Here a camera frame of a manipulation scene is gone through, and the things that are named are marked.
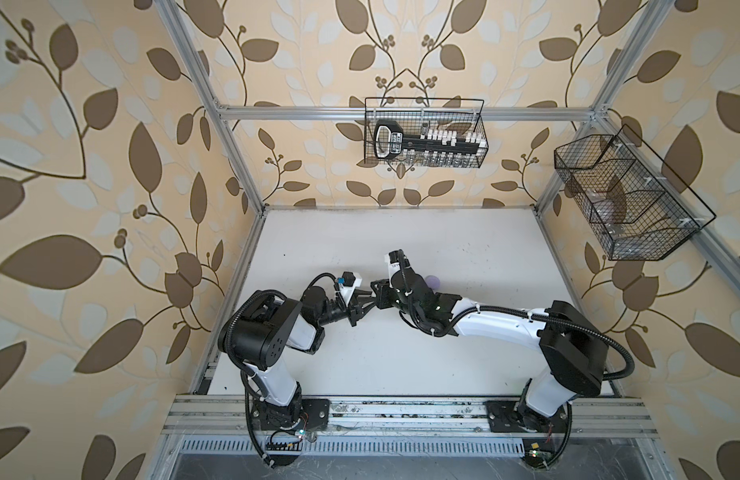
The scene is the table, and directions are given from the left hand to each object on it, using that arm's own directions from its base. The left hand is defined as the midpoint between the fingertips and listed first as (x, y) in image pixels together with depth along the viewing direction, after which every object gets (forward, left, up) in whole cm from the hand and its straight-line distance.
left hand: (378, 297), depth 84 cm
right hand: (+1, +2, +4) cm, 5 cm away
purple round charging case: (+12, -18, -11) cm, 24 cm away
